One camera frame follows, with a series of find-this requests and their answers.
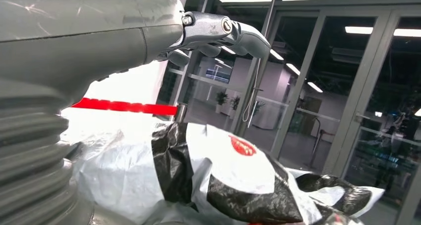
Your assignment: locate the red barrier strap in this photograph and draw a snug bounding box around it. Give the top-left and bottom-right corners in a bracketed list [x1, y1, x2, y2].
[70, 97, 178, 116]

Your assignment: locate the grey poly mailer parcel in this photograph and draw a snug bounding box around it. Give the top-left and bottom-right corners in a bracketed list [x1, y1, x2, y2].
[66, 121, 385, 225]

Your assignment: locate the black barrier post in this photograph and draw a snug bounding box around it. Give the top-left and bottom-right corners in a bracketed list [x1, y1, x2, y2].
[309, 116, 336, 169]

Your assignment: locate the potted green plant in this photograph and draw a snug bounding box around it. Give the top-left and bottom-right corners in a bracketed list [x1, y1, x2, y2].
[215, 91, 229, 114]

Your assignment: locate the metal barrier pole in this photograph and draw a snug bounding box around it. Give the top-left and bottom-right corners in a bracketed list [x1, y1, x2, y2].
[174, 102, 189, 123]

